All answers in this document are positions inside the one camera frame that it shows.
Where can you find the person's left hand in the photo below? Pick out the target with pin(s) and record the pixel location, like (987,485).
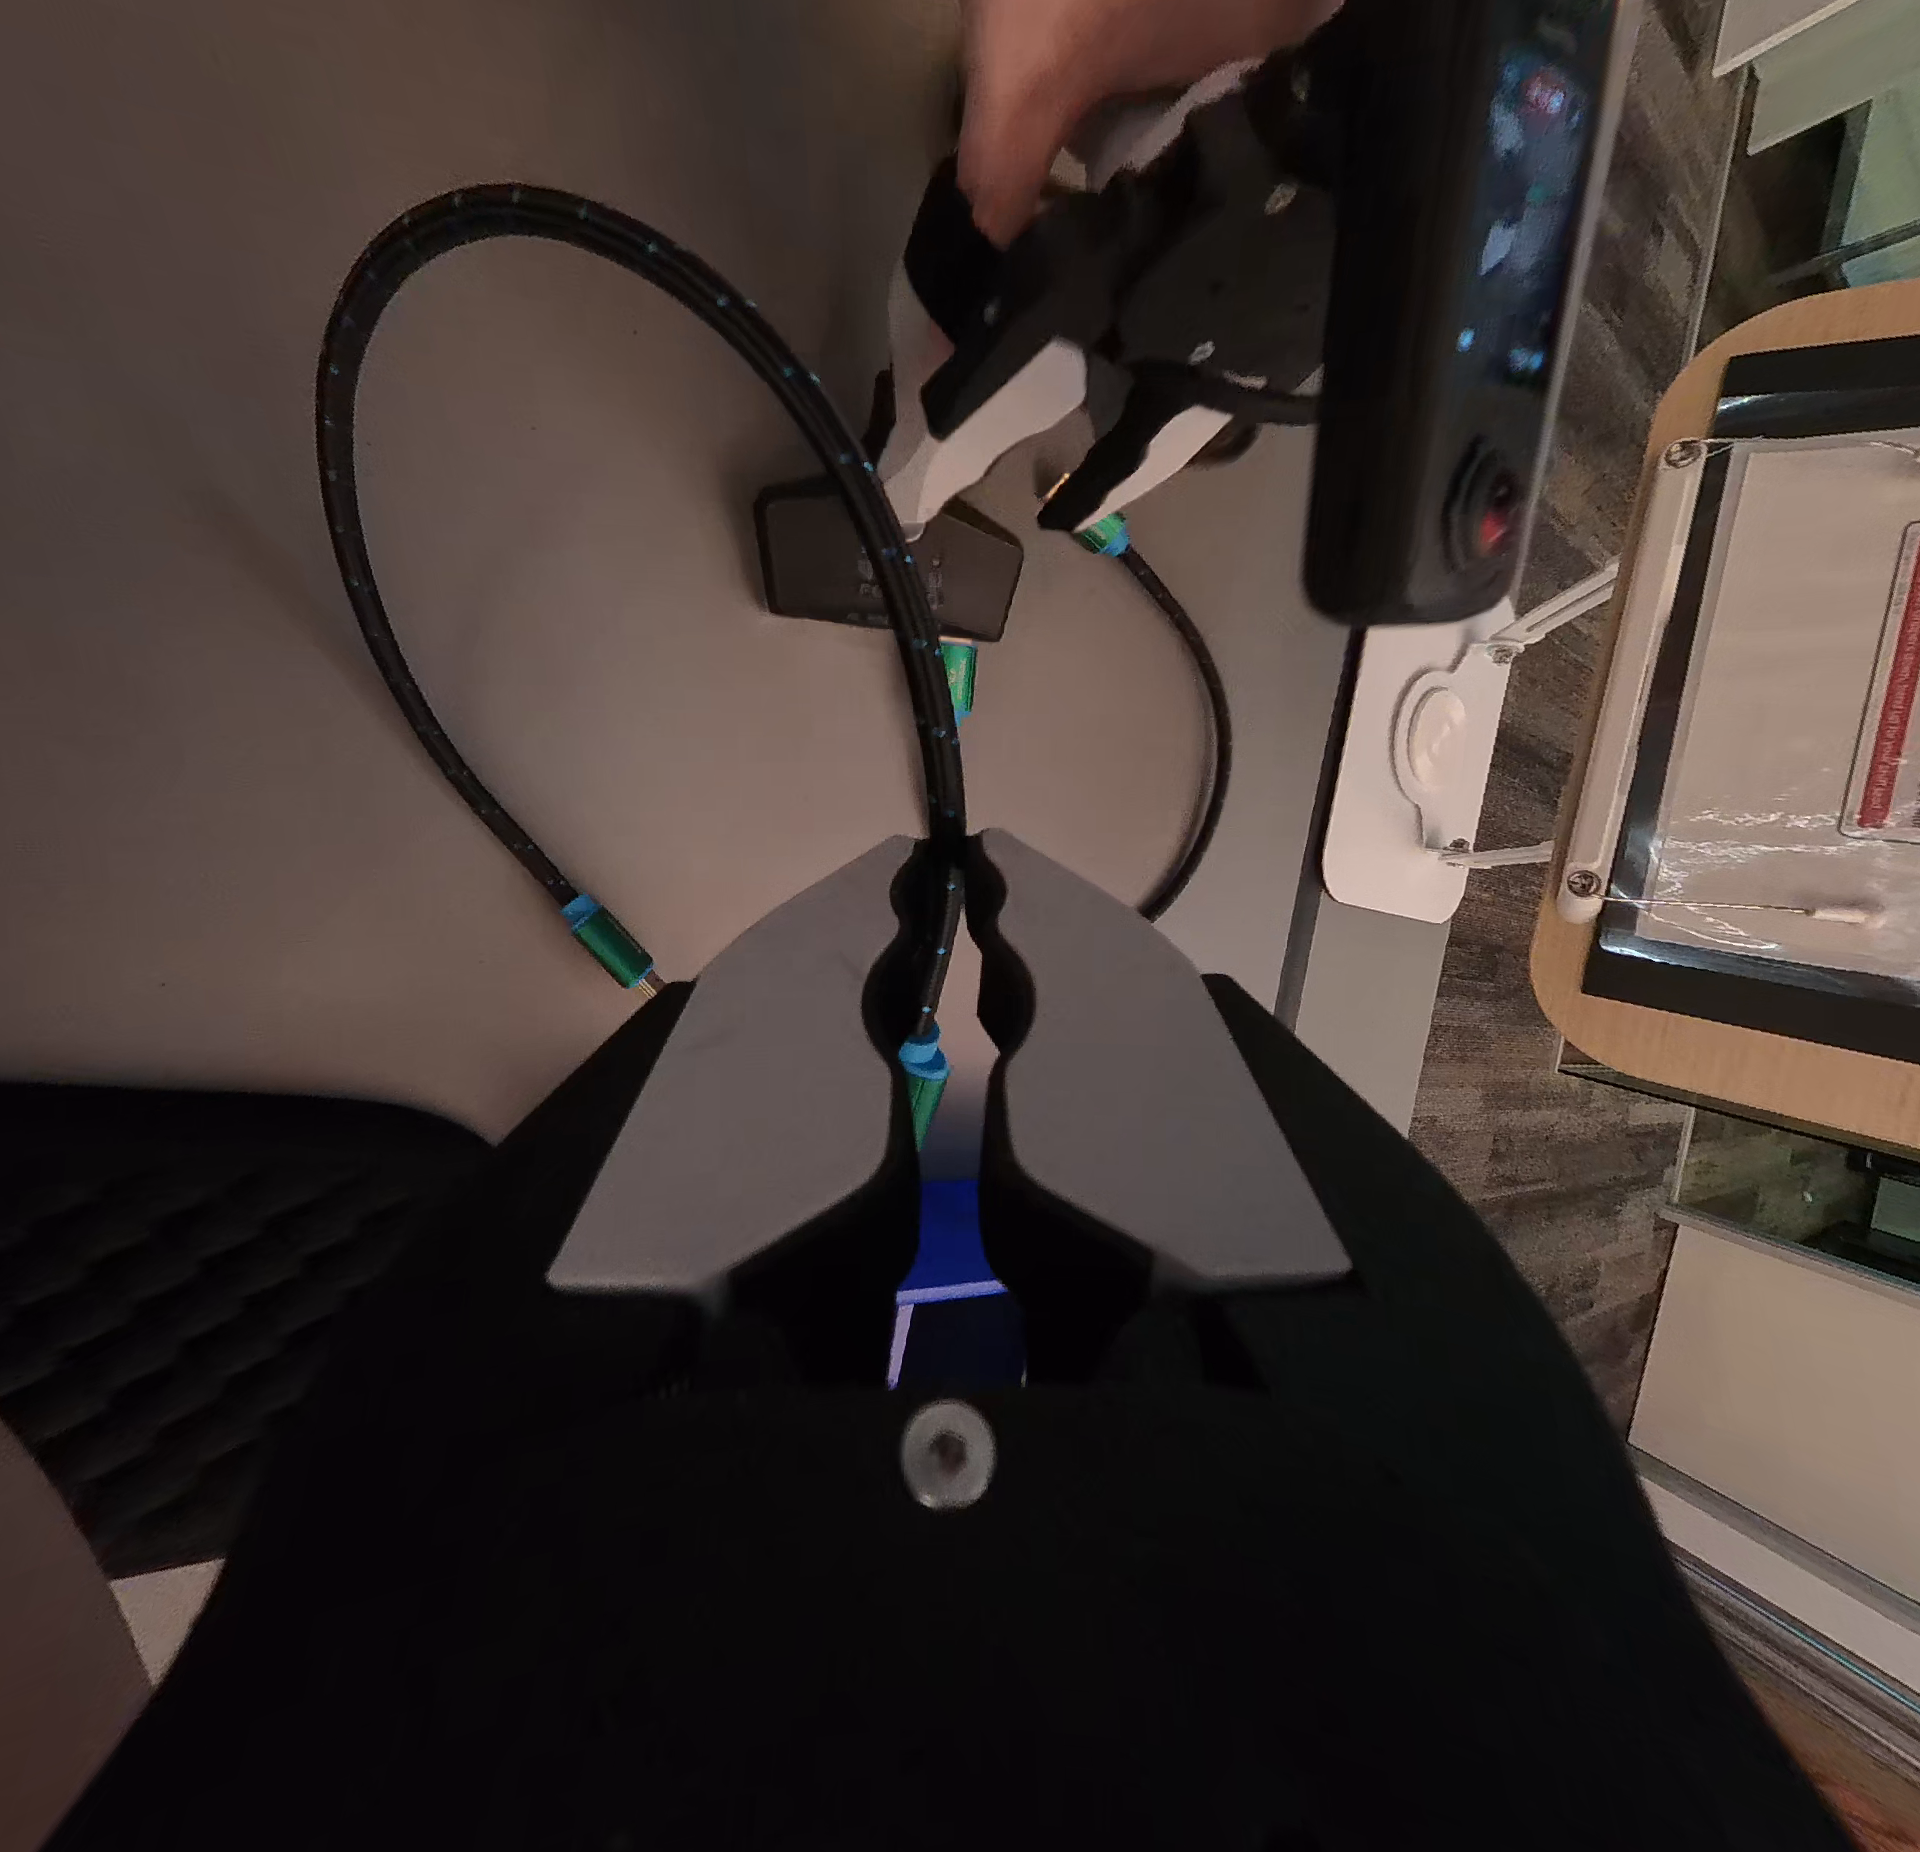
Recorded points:
(1080,36)

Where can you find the white cabinet panel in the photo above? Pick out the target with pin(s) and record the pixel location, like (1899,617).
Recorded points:
(1785,1357)

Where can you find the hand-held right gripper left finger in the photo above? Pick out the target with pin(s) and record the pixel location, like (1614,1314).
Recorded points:
(750,1132)

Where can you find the black ribbed wrist rest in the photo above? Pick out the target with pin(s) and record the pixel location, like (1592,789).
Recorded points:
(181,1282)

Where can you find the blue plastic bin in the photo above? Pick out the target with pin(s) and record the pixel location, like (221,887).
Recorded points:
(953,1237)

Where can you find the white sign base plate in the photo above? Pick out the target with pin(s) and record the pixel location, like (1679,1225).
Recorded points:
(1381,832)

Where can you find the black HDMI switch box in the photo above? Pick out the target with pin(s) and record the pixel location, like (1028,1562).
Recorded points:
(841,562)

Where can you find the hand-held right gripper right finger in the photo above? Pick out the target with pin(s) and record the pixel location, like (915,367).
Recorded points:
(1140,1132)

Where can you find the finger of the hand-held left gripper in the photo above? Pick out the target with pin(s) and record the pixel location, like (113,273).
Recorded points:
(1149,454)
(975,442)

